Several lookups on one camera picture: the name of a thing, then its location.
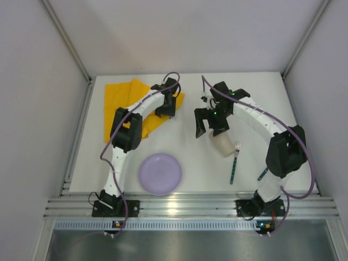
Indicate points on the fork with teal handle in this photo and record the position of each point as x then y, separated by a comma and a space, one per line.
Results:
236, 153

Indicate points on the aluminium rail frame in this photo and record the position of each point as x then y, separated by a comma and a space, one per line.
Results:
191, 205

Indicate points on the purple plastic plate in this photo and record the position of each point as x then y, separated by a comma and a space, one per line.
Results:
160, 174

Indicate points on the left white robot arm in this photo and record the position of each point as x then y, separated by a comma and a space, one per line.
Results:
133, 123

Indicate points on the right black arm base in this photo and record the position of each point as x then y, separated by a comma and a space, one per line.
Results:
249, 208

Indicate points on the perforated metal cable tray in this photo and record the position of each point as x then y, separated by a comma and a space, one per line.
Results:
164, 225

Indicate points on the spoon with teal handle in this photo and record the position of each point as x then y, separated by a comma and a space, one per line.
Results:
263, 174

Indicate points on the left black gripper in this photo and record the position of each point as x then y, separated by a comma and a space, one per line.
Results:
166, 109

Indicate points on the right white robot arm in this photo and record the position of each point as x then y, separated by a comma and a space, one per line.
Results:
285, 144

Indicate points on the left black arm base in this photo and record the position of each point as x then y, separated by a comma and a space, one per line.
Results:
101, 209

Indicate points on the beige paper cup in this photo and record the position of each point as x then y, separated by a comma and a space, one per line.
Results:
222, 143

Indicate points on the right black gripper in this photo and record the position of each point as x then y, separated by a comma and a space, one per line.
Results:
207, 117

